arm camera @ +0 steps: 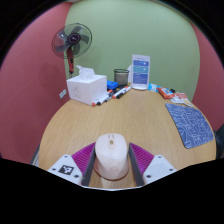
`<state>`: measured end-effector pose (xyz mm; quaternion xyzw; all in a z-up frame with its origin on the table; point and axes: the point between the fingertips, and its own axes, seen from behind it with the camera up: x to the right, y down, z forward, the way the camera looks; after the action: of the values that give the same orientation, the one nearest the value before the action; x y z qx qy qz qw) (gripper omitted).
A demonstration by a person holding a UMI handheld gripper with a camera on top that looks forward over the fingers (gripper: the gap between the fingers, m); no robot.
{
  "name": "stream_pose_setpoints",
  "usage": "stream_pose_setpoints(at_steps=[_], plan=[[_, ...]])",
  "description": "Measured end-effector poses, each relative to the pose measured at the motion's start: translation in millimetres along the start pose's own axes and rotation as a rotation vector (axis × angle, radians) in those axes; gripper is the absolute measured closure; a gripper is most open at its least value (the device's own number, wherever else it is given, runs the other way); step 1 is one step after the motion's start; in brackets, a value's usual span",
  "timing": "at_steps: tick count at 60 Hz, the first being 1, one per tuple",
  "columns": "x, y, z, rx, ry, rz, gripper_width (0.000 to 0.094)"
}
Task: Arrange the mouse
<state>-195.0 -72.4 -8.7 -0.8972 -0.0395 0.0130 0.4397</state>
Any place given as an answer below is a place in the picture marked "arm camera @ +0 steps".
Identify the white tissue box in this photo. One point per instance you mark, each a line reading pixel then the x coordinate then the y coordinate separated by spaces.
pixel 86 88

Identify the black and red standing fan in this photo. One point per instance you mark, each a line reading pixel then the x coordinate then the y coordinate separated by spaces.
pixel 71 40

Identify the black mesh pen cup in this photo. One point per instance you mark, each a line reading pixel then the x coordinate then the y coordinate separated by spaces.
pixel 121 77

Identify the white and red snack packet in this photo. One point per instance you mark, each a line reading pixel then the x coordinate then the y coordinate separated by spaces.
pixel 181 99

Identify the grey-blue patterned mouse pad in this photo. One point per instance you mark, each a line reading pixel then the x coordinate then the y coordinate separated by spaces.
pixel 190 125

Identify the white marker with red cap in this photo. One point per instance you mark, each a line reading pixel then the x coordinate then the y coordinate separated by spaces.
pixel 119 93
pixel 100 100

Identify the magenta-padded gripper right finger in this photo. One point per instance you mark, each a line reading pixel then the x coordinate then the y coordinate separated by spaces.
pixel 158 166

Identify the black office chair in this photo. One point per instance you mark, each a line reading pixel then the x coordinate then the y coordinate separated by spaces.
pixel 220 141

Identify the blue whiteboard eraser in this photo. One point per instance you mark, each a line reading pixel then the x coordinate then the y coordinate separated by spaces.
pixel 112 85

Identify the white wall socket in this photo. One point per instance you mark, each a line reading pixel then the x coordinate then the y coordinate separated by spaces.
pixel 62 93

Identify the white blue-printed sign stand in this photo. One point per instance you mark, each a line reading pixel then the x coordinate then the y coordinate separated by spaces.
pixel 140 71

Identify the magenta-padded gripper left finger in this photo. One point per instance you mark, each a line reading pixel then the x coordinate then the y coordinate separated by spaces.
pixel 66 168

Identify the blue snack packet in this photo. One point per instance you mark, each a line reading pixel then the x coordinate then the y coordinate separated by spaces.
pixel 153 87

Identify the orange snack packet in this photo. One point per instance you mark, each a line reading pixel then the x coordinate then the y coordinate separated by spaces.
pixel 165 92

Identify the beige computer mouse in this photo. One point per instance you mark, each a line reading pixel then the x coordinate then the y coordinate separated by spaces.
pixel 111 153

